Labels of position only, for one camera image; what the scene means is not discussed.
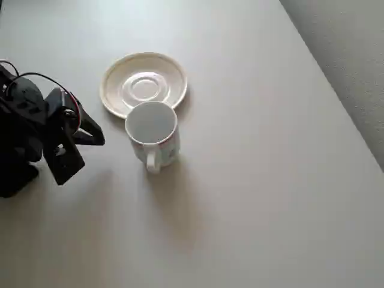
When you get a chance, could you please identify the cream ceramic saucer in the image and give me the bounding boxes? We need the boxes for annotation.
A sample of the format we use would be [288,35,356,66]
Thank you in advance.
[99,52,189,119]

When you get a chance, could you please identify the red cable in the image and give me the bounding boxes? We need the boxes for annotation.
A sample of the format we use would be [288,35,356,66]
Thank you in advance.
[61,89,82,130]

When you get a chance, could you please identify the white ceramic mug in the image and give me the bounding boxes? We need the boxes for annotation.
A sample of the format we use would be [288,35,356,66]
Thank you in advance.
[124,101,181,175]

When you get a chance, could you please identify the black cable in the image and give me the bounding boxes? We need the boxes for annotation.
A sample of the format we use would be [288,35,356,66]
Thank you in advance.
[0,61,77,101]

